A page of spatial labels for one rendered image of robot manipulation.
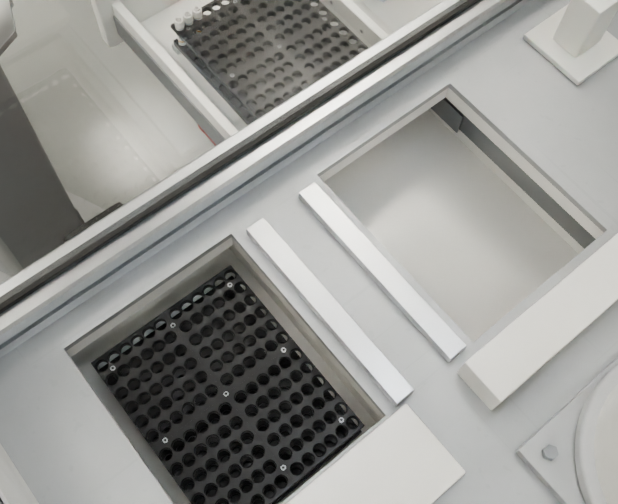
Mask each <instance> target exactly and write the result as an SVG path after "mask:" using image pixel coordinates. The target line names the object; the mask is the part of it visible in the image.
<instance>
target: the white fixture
mask: <svg viewBox="0 0 618 504"><path fill-rule="evenodd" d="M617 10H618V0H571V1H570V3H569V4H568V5H566V6H565V7H563V8H562V9H560V10H559V11H558V12H556V13H555V14H553V15H552V16H550V17H549V18H547V19H546V20H544V21H543V22H542V23H540V24H539V25H537V26H536V27H534V28H533V29H531V30H530V31H528V32H527V33H526V34H524V36H523V39H524V40H525V41H526V42H528V43H529V44H530V45H531V46H532V47H533V48H535V49H536V50H537V51H538V52H539V53H540V54H541V55H543V56H544V57H545V58H546V59H547V60H548V61H549V62H551V63H552V64H553V65H554V66H555V67H556V68H558V69H559V70H560V71H561V72H562V73H563V74H564V75H566V76H567V77H568V78H569V79H570V80H571V81H573V82H574V83H575V84H576V85H580V84H581V83H582V82H584V81H585V80H586V79H588V78H589V77H590V76H592V75H593V74H594V73H596V72H597V71H598V70H600V69H601V68H602V67H604V66H605V65H607V64H608V63H609V62H611V61H612V60H613V59H615V58H616V57H617V56H618V40H617V39H616V38H615V37H614V36H613V35H611V34H610V33H609V32H608V31H606V30H607V28H608V26H609V24H610V23H611V21H612V19H613V17H614V16H615V14H616V12H617Z"/></svg>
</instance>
